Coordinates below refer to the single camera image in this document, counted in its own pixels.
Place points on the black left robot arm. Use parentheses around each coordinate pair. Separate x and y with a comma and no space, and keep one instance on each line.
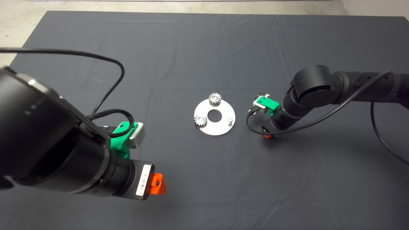
(51,147)

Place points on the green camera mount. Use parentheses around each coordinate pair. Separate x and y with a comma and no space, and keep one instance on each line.
(271,103)
(119,143)

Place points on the silver right camera box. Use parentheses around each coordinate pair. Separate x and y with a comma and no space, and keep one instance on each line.
(258,103)

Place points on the round metal plate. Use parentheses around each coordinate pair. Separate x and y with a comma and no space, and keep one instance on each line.
(214,129)

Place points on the dark grey table cloth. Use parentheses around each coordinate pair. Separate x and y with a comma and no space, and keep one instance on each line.
(204,191)

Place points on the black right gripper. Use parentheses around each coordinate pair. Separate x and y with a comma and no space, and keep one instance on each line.
(271,127)

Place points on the larger steel gear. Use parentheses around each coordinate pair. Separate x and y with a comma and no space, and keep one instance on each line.
(260,95)

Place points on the green left camera mount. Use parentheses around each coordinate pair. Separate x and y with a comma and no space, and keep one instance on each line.
(119,143)

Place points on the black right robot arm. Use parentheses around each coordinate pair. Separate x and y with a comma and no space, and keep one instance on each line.
(314,86)

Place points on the green right camera mount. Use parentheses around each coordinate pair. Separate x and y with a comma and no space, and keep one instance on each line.
(271,103)

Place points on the silver camera box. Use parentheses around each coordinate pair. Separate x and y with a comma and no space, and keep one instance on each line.
(136,135)
(258,103)

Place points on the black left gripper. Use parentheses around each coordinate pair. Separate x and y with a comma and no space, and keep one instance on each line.
(140,180)

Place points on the small steel gear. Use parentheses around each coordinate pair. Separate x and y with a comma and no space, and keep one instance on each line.
(215,99)
(201,121)

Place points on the silver left camera box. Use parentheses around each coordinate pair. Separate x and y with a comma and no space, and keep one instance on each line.
(136,135)

